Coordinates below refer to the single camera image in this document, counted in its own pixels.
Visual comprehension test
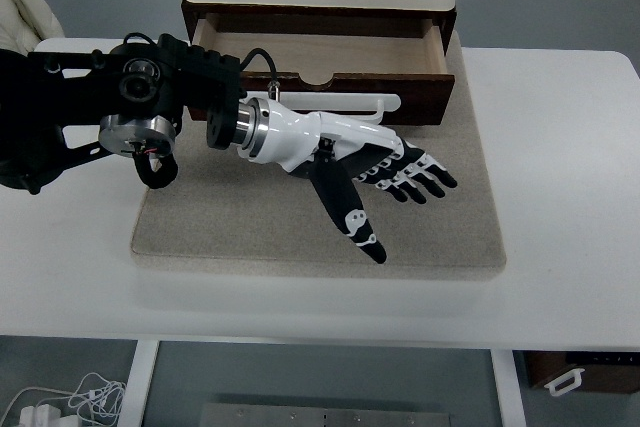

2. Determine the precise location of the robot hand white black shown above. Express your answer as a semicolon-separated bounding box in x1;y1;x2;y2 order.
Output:
249;95;459;266

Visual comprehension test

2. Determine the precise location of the dark wood drawer white handle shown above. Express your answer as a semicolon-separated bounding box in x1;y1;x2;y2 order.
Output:
192;14;456;128

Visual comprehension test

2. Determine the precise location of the grey felt mat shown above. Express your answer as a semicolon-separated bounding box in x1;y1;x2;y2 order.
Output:
130;29;507;282

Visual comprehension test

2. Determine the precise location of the white table leg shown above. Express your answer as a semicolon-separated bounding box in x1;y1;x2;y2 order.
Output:
489;349;527;427
119;340;160;427

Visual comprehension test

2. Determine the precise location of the cream padded fabric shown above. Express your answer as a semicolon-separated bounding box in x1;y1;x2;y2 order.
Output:
0;0;65;56

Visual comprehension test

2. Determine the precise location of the white charger plug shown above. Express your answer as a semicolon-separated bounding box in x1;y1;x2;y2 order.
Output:
18;401;66;427

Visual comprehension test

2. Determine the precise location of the white cable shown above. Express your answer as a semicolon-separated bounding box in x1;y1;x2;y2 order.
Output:
0;371;129;427

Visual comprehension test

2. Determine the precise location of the dark wood box white handle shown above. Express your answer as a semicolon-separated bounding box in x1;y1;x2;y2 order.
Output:
522;350;640;399

